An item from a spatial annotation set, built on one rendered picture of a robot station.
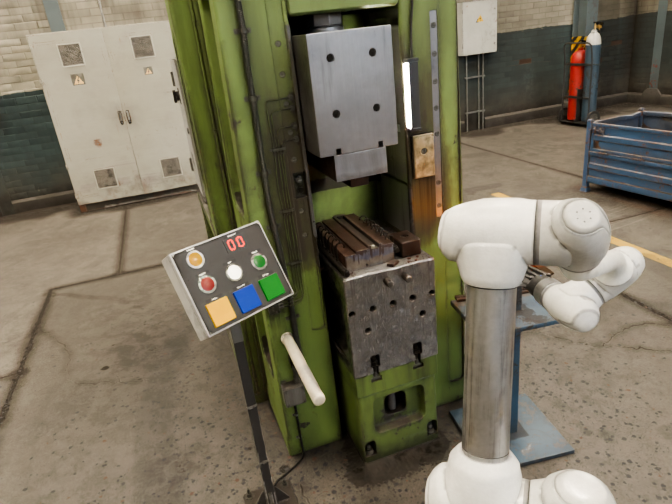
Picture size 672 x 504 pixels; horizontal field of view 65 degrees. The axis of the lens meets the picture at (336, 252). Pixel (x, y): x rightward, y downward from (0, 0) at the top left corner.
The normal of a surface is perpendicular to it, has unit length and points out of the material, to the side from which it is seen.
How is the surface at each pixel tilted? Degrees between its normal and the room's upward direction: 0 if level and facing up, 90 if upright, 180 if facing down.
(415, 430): 90
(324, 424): 90
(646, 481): 0
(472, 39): 90
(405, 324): 90
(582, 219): 47
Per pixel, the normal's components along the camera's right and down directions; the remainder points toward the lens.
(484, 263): -0.43, 0.22
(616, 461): -0.11, -0.92
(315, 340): 0.33, 0.33
